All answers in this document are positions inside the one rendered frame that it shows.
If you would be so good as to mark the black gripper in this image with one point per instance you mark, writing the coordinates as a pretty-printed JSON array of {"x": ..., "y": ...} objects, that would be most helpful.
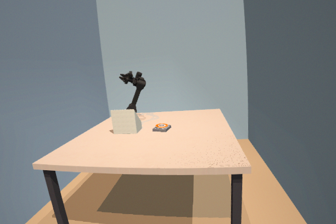
[{"x": 126, "y": 78}]

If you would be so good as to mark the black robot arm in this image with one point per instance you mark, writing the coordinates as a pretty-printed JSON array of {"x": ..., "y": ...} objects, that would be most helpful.
[{"x": 139, "y": 82}]

